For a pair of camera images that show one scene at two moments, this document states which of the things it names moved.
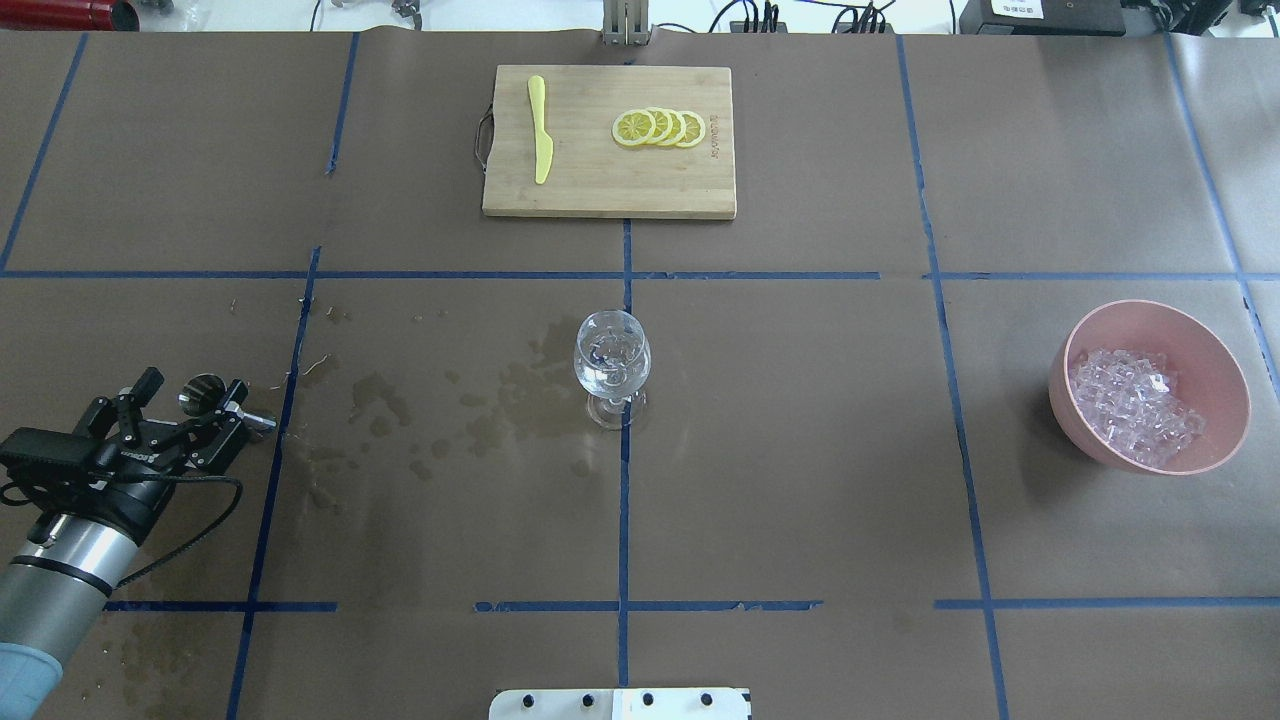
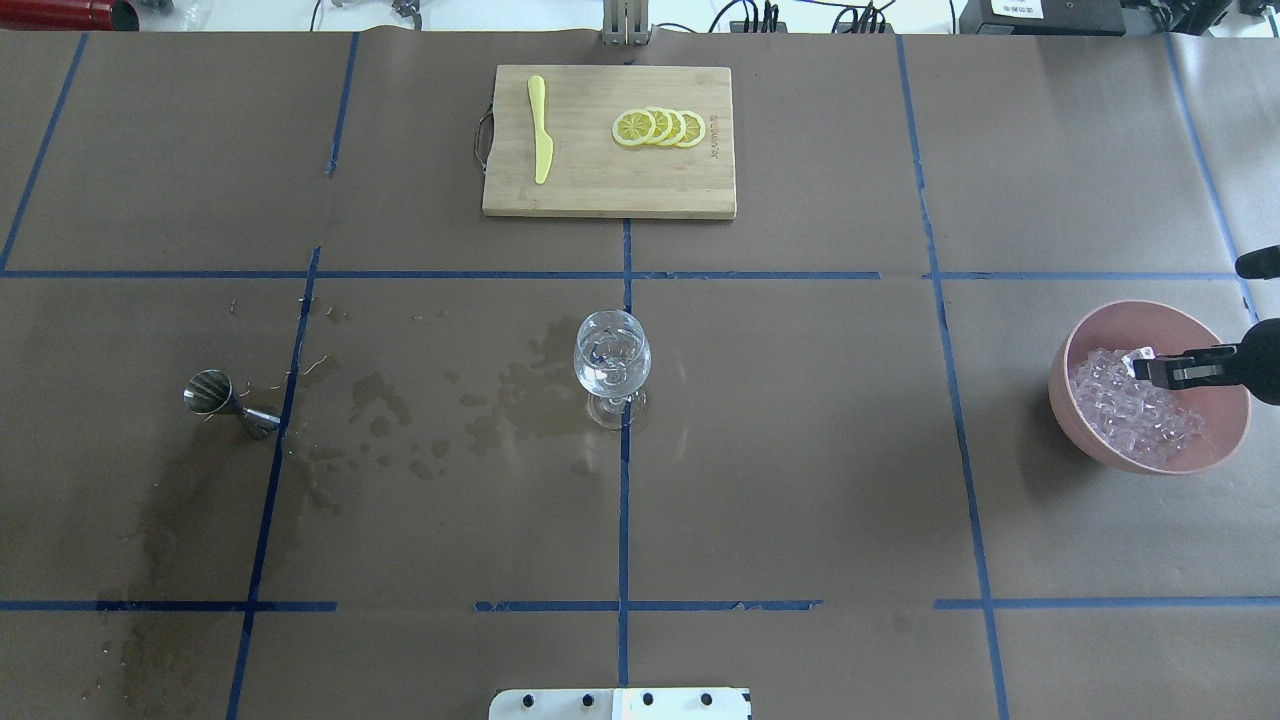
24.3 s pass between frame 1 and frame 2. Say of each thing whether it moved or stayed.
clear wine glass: stayed
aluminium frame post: stayed
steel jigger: moved
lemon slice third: stayed
